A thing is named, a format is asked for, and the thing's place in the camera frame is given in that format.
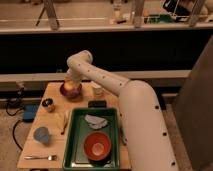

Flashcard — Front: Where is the yellow red apple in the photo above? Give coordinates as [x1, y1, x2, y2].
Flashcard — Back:
[64, 81, 79, 91]

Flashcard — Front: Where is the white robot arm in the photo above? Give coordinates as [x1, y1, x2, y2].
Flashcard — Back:
[67, 50, 179, 171]

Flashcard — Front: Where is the purple bowl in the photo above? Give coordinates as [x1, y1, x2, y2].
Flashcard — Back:
[60, 82, 82, 98]

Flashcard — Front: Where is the orange bowl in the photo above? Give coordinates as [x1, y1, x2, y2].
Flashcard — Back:
[83, 131, 112, 161]

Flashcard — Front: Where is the white paper cup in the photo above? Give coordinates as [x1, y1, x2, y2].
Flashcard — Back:
[91, 82, 103, 97]

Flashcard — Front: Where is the banana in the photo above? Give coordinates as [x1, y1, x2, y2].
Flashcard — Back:
[54, 112, 69, 135]

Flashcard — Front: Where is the grey crumpled cloth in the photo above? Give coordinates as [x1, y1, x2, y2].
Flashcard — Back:
[85, 115, 108, 130]

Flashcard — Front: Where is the blue box on floor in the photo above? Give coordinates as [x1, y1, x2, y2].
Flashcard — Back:
[22, 105, 38, 122]

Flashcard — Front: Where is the blue plastic cup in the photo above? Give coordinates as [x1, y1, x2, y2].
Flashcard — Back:
[33, 127, 50, 144]

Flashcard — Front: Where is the blue sponge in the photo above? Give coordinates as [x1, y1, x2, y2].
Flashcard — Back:
[120, 127, 126, 146]

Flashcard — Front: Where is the green plastic tray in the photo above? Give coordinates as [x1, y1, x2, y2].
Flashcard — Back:
[62, 108, 120, 171]

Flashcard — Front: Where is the silver fork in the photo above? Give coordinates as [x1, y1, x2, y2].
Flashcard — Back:
[24, 155, 57, 161]

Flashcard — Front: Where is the black floor cable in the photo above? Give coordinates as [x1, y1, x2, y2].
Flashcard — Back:
[11, 119, 26, 152]

